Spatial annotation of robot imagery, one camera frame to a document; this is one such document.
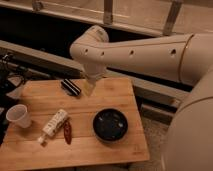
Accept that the metal railing frame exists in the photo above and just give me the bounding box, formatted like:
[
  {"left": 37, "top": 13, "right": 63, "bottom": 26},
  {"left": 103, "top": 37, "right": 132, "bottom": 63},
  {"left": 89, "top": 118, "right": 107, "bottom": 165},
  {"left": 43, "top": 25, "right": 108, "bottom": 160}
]
[{"left": 0, "top": 0, "right": 213, "bottom": 36}]

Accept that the black ceramic bowl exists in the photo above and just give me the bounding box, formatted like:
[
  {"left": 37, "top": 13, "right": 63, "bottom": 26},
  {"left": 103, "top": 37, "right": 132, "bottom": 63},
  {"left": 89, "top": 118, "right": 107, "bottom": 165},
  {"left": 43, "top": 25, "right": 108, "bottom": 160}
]
[{"left": 92, "top": 108, "right": 128, "bottom": 143}]

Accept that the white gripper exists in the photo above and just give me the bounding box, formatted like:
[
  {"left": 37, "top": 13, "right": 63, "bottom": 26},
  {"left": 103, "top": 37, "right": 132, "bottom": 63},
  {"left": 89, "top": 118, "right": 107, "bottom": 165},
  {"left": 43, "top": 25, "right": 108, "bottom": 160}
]
[{"left": 83, "top": 64, "right": 106, "bottom": 96}]

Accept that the white paper cup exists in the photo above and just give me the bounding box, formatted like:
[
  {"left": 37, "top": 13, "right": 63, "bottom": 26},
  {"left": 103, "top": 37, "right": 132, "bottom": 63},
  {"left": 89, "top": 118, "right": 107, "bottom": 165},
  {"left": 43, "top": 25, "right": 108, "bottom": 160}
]
[{"left": 6, "top": 104, "right": 32, "bottom": 128}]

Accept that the wooden cutting board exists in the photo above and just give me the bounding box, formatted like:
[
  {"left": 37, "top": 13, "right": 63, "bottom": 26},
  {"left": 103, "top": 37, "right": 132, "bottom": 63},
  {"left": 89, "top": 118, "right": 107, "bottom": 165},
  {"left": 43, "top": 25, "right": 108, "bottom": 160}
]
[{"left": 0, "top": 78, "right": 150, "bottom": 170}]

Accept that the black striped rectangular block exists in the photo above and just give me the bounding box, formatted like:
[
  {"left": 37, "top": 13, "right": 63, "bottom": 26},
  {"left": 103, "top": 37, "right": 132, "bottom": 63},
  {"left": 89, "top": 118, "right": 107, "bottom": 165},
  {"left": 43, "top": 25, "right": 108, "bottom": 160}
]
[{"left": 61, "top": 79, "right": 81, "bottom": 96}]

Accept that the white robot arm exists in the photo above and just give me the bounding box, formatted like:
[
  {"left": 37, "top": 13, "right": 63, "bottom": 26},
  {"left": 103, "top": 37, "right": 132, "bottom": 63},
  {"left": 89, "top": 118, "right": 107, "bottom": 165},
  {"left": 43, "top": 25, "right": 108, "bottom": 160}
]
[{"left": 70, "top": 25, "right": 213, "bottom": 171}]

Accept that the white tube bottle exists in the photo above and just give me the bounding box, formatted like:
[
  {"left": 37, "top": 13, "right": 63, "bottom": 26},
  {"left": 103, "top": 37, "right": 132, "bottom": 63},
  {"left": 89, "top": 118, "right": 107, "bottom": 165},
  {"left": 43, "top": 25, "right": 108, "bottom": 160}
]
[{"left": 37, "top": 109, "right": 68, "bottom": 144}]

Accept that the red chili pepper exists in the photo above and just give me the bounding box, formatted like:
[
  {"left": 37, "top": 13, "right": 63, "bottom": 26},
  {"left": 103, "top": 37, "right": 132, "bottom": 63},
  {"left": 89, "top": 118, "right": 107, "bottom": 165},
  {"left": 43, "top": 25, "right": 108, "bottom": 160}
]
[{"left": 64, "top": 121, "right": 72, "bottom": 145}]

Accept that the black cables and equipment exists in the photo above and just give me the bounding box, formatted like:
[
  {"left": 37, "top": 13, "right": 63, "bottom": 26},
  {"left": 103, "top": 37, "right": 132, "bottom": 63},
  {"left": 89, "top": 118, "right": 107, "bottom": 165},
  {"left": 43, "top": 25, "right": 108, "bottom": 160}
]
[{"left": 0, "top": 51, "right": 29, "bottom": 144}]

